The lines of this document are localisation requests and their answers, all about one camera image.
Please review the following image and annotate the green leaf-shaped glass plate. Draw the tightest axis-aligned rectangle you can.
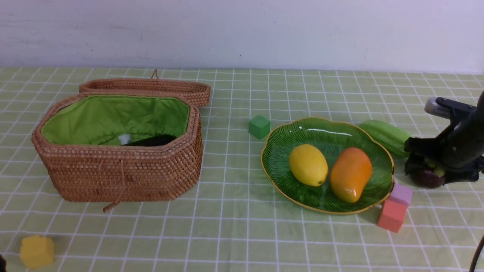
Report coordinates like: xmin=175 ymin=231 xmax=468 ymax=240
xmin=260 ymin=117 xmax=395 ymax=215

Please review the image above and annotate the purple eggplant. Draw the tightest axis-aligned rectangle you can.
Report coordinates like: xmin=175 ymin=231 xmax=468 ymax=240
xmin=122 ymin=134 xmax=177 ymax=147

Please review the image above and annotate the green ridged gourd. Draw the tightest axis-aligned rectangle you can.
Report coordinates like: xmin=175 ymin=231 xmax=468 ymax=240
xmin=358 ymin=119 xmax=410 ymax=158

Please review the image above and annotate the green foam cube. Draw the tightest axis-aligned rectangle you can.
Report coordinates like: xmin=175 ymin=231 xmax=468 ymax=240
xmin=248 ymin=115 xmax=271 ymax=139

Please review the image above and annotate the woven wicker basket green lining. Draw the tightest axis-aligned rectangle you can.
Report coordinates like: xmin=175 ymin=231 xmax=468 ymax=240
xmin=32 ymin=93 xmax=204 ymax=213

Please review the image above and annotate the orange yellow mango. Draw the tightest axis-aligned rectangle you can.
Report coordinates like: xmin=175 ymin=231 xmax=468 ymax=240
xmin=330 ymin=147 xmax=373 ymax=203

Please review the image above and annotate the yellow foam block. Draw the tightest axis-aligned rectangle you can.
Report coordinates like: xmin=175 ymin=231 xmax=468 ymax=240
xmin=20 ymin=235 xmax=55 ymax=270

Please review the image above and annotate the yellow lemon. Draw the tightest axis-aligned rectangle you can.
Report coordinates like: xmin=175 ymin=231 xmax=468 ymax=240
xmin=289 ymin=144 xmax=329 ymax=187

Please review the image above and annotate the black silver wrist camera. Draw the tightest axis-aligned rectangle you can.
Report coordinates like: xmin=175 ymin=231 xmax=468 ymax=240
xmin=425 ymin=97 xmax=477 ymax=129

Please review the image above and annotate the pink foam cube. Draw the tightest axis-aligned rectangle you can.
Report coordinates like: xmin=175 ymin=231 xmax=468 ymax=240
xmin=377 ymin=199 xmax=407 ymax=233

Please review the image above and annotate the dark purple mangosteen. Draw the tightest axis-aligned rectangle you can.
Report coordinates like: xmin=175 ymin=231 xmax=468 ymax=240
xmin=410 ymin=159 xmax=445 ymax=189

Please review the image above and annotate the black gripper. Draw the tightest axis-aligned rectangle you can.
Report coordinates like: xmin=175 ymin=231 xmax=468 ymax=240
xmin=404 ymin=94 xmax=484 ymax=185

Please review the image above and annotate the lilac foam cube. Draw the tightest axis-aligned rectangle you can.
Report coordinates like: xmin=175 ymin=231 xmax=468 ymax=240
xmin=388 ymin=184 xmax=413 ymax=208

